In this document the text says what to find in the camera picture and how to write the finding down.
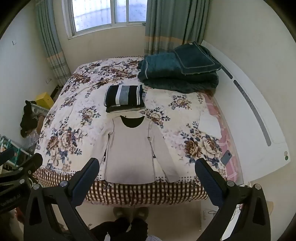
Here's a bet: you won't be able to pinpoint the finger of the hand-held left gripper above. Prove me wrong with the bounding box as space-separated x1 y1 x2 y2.
0 153 44 186
0 147 16 166

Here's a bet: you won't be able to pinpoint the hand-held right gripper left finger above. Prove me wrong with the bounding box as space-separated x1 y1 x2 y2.
23 158 100 241

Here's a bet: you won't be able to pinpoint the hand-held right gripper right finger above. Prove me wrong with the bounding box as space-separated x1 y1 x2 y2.
195 158 271 241

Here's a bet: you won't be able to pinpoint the white long-sleeve sweater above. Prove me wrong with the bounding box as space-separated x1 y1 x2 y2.
96 115 178 184

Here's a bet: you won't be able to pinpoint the green and white shelf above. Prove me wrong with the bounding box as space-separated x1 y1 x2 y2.
0 136 33 172

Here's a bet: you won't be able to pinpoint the dark smartphone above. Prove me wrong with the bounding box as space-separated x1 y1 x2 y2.
220 150 233 165

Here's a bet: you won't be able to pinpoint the black cloth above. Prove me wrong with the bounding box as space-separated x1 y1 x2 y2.
20 100 38 137

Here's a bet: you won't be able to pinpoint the pink checked sheet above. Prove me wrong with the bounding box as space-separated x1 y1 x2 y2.
203 91 244 186

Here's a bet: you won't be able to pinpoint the beige slipper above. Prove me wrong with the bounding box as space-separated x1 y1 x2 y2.
133 207 150 219
113 207 132 219

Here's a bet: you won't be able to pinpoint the white folded cloth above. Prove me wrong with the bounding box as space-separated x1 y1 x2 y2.
198 115 222 140

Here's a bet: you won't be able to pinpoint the white plastic rack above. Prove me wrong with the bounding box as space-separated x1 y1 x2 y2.
30 104 49 116

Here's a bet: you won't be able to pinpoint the person's dark pants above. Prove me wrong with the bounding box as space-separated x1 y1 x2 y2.
89 218 148 241

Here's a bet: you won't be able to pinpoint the floral blanket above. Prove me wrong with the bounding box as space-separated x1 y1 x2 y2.
35 56 228 186

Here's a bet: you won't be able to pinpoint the yellow box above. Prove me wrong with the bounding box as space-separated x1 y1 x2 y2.
35 92 54 109

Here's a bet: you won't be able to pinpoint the beige folded garment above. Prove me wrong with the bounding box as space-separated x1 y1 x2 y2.
106 105 146 113

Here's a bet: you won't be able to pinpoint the white headboard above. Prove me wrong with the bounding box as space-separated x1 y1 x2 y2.
201 39 289 186

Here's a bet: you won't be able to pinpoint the dark striped folded sweater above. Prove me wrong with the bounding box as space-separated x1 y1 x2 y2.
104 85 145 108

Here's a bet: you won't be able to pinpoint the narrow teal curtain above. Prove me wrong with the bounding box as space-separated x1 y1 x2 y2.
35 0 72 87

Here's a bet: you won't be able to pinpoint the teal folded quilt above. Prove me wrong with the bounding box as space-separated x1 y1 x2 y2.
137 52 220 93

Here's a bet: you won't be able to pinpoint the teal pillow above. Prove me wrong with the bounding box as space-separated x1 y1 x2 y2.
173 42 222 75

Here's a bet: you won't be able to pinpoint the wide teal curtain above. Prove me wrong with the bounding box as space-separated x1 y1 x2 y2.
144 0 210 57

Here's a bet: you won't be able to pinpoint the white framed window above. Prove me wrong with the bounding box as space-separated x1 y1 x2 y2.
67 0 148 40

